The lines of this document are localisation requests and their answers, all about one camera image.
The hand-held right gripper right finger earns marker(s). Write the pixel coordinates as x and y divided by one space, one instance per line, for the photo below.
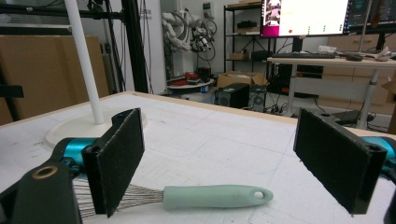
336 158

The round white platform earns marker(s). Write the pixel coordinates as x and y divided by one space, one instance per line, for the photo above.
193 84

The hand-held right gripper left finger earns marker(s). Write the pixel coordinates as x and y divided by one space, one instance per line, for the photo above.
115 155

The black computer tower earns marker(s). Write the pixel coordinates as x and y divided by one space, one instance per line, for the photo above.
233 96

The black keyboard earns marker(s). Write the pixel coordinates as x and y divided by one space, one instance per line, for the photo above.
303 55

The white office desk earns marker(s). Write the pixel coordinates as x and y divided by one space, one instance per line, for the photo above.
330 63

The open cardboard box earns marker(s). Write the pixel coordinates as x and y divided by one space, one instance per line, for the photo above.
241 79

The white lamp stand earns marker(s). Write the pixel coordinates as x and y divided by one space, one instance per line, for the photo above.
88 81

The brown cardboard panel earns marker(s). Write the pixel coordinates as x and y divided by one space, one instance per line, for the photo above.
46 71

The black computer mouse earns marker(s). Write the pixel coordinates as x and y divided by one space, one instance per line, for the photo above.
354 58

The black metal shelf rack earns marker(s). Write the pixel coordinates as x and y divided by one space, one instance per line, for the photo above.
233 37

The grey computer tower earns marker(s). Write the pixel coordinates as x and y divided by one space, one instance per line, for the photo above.
257 98

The computer monitor with dark screen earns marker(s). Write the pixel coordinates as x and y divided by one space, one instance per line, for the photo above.
378 12

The computer monitor with white screen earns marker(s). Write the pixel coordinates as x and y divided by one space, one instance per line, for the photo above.
311 17

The black metal post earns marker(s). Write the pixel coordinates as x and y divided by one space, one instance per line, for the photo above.
134 46

